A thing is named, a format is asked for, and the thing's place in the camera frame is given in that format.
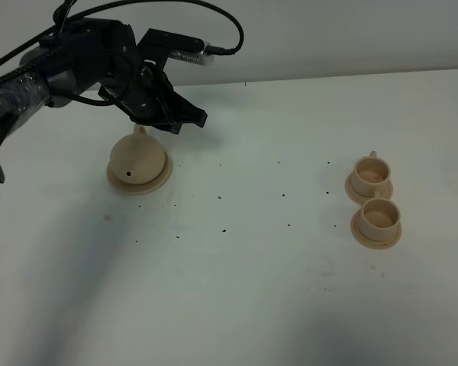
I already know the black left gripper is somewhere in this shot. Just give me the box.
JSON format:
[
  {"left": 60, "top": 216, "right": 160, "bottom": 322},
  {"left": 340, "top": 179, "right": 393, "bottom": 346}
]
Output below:
[{"left": 98, "top": 59, "right": 208, "bottom": 133}]

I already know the beige teapot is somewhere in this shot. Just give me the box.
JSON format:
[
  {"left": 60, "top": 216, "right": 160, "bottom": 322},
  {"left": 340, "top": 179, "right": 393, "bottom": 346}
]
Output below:
[{"left": 107, "top": 124, "right": 169, "bottom": 192}]

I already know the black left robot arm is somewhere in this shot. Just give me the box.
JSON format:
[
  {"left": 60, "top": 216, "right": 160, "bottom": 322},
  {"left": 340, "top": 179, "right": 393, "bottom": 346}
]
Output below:
[{"left": 0, "top": 18, "right": 208, "bottom": 184}]

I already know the beige teapot saucer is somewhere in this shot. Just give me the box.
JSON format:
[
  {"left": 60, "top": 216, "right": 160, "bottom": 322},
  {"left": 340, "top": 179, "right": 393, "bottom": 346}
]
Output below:
[{"left": 105, "top": 152, "right": 173, "bottom": 196}]

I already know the far beige teacup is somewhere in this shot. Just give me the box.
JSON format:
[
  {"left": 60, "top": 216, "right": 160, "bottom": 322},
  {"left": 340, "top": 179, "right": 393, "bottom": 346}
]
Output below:
[{"left": 352, "top": 151, "right": 391, "bottom": 191}]

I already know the beige teacup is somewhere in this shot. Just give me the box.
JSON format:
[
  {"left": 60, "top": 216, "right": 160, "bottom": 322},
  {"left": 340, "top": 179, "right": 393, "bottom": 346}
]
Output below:
[
  {"left": 352, "top": 151, "right": 391, "bottom": 191},
  {"left": 360, "top": 192, "right": 401, "bottom": 228}
]

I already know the far beige cup saucer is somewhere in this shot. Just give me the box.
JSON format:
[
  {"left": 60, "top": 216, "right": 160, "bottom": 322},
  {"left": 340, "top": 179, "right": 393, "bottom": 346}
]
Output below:
[{"left": 344, "top": 174, "right": 393, "bottom": 205}]

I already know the beige cup saucer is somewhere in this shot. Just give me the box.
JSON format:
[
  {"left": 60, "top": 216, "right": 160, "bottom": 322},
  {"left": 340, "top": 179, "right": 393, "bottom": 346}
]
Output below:
[
  {"left": 350, "top": 211, "right": 402, "bottom": 250},
  {"left": 344, "top": 174, "right": 393, "bottom": 205}
]

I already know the near beige teacup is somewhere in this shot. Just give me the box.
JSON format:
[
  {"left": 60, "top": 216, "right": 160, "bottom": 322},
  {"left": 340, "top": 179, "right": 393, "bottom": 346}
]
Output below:
[{"left": 360, "top": 192, "right": 401, "bottom": 228}]

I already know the near beige cup saucer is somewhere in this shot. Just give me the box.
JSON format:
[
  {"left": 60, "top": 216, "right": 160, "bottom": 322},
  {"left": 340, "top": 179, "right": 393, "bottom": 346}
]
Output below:
[{"left": 350, "top": 211, "right": 402, "bottom": 250}]

